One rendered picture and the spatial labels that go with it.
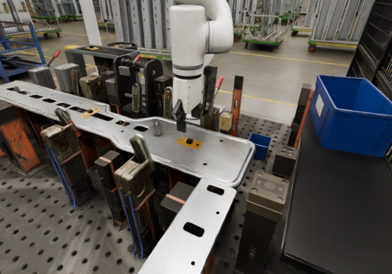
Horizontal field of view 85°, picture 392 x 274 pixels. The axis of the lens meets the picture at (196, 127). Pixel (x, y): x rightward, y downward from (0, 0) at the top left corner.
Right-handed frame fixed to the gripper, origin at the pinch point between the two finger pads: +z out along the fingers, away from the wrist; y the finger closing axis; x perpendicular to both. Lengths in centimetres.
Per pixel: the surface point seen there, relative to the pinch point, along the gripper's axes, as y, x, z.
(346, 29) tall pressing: -705, 106, 60
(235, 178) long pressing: 9.0, 18.9, 7.8
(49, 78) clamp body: -18, -102, 10
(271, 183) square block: 12.4, 27.8, 1.8
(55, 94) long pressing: -5, -77, 9
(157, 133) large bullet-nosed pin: 1.8, -11.6, 7.0
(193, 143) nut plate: 0.4, 1.7, 7.8
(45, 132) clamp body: 21.4, -40.5, 3.9
